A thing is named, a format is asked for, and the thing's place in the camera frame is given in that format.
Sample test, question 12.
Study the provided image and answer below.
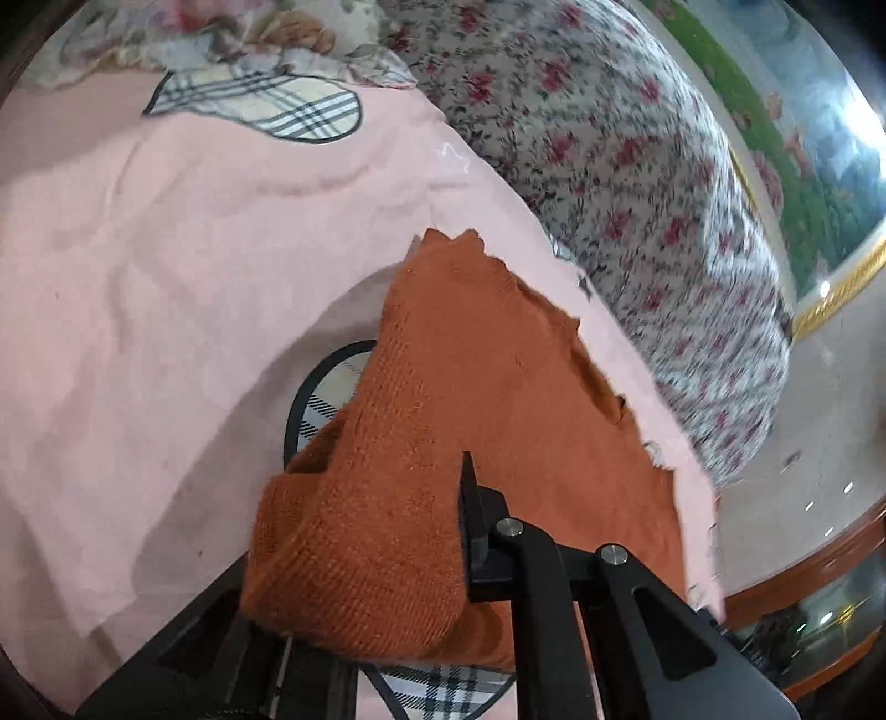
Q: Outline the framed landscape painting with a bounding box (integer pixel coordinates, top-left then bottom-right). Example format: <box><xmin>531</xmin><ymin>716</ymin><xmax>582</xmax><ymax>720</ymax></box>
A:
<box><xmin>644</xmin><ymin>2</ymin><xmax>884</xmax><ymax>337</ymax></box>

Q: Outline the wooden furniture edge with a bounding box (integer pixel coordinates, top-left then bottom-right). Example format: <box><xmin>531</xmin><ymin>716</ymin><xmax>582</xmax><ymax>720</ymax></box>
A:
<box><xmin>721</xmin><ymin>501</ymin><xmax>884</xmax><ymax>707</ymax></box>

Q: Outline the pink bed sheet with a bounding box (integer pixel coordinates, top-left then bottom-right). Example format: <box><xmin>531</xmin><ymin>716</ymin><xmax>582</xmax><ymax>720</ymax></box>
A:
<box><xmin>2</xmin><ymin>72</ymin><xmax>724</xmax><ymax>711</ymax></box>

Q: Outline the rust orange knit sweater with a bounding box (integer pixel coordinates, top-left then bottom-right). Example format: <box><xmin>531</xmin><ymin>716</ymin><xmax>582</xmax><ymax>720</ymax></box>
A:
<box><xmin>237</xmin><ymin>226</ymin><xmax>688</xmax><ymax>677</ymax></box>

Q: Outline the small-flower patterned quilt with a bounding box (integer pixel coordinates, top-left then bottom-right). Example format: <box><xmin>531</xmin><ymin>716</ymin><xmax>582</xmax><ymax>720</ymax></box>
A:
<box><xmin>386</xmin><ymin>2</ymin><xmax>790</xmax><ymax>485</ymax></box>

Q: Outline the large-flower patterned pillow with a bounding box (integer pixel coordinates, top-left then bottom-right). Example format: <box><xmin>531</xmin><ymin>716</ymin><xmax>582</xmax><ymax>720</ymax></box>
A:
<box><xmin>23</xmin><ymin>0</ymin><xmax>416</xmax><ymax>90</ymax></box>

